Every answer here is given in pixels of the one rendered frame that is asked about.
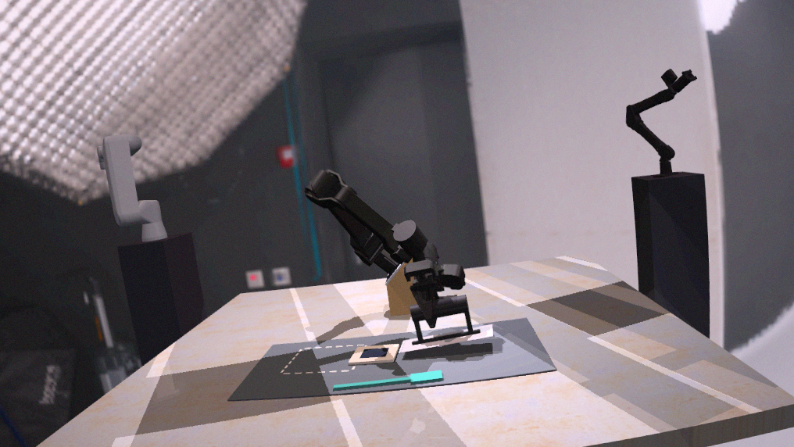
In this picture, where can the teal flat bar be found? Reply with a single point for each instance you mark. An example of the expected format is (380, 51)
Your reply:
(420, 378)

